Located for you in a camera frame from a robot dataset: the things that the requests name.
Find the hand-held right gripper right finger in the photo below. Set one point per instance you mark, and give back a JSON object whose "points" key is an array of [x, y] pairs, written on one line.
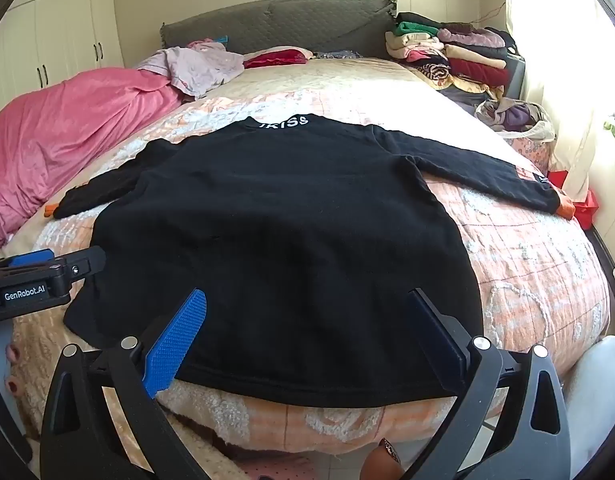
{"points": [[437, 340]]}

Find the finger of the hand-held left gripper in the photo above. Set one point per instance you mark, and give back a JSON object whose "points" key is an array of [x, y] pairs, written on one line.
{"points": [[32, 257], [87, 260]]}

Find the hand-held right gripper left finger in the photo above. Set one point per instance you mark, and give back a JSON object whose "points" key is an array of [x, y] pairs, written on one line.
{"points": [[175, 340]]}

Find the black sweater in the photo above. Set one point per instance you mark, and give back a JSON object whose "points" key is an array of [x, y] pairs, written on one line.
{"points": [[287, 240]]}

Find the pile of folded clothes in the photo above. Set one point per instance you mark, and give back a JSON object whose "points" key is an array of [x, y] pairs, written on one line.
{"points": [[467, 60]]}

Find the person's left hand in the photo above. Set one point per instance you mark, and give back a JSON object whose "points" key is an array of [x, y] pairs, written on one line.
{"points": [[12, 360]]}

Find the person's right hand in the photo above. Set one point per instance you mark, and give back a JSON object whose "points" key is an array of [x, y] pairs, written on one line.
{"points": [[382, 462]]}

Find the orange checked bedspread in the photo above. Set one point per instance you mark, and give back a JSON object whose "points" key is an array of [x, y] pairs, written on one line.
{"points": [[527, 270]]}

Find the pink blanket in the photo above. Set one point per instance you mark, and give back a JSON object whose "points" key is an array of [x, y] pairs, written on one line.
{"points": [[62, 125]]}

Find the white rounded object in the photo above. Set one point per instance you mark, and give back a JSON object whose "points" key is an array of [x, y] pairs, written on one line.
{"points": [[595, 400]]}

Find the red bag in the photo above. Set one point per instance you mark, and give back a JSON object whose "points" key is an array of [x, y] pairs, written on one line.
{"points": [[585, 210]]}

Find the flower print laundry basket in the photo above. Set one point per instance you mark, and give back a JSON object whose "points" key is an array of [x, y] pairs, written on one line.
{"points": [[530, 152]]}

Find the lilac garment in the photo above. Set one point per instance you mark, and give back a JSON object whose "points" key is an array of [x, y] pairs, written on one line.
{"points": [[197, 67]]}

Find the cream wardrobe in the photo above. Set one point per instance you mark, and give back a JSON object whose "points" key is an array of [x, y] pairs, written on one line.
{"points": [[62, 35]]}

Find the purple garment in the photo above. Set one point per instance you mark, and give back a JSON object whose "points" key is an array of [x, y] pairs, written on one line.
{"points": [[517, 116]]}

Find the teal cloth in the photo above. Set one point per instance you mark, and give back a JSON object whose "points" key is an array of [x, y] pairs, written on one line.
{"points": [[220, 40]]}

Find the grey nightstand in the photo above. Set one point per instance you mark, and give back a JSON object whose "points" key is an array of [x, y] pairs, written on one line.
{"points": [[516, 77]]}

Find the red pillow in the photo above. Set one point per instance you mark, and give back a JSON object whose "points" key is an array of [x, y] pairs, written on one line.
{"points": [[277, 56]]}

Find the cream curtain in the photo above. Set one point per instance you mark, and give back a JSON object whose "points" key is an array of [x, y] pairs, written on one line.
{"points": [[562, 85]]}

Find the grey patterned cloth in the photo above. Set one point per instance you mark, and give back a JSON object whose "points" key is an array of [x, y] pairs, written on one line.
{"points": [[337, 54]]}

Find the grey quilted headboard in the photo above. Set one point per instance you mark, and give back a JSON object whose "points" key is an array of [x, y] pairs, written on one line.
{"points": [[297, 20]]}

